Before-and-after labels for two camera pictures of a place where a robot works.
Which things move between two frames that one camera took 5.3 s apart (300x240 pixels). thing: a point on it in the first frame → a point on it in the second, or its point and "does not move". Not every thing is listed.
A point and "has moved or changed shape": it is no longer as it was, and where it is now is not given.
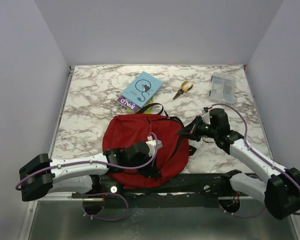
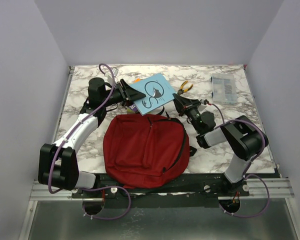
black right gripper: [189, 131] → [182, 101]
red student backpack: [172, 156] does not move
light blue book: [142, 89] has moved or changed shape
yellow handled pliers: [181, 91] does not move
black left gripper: [152, 171] → [133, 94]
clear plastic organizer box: [222, 89] does not move
